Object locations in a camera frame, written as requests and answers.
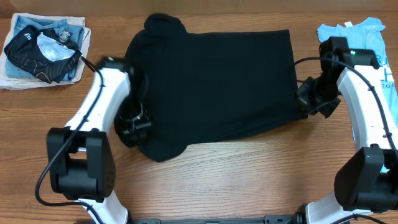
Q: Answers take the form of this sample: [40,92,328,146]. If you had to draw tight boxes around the black t-shirt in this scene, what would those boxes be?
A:
[125,14,304,162]

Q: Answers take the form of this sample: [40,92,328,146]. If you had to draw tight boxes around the folded black patterned shirt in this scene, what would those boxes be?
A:
[4,25,81,83]

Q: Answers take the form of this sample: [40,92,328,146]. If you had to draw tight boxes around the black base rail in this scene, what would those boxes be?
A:
[132,215,296,224]

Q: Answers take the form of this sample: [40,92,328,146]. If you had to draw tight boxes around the light blue t-shirt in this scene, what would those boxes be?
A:
[317,17,398,174]

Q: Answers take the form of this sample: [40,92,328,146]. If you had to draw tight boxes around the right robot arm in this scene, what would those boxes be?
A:
[289,37,397,223]

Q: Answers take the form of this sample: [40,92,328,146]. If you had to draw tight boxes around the folded beige cloth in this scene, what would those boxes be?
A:
[1,13,91,90]

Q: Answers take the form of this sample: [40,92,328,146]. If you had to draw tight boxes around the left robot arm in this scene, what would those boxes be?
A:
[35,57,152,223]

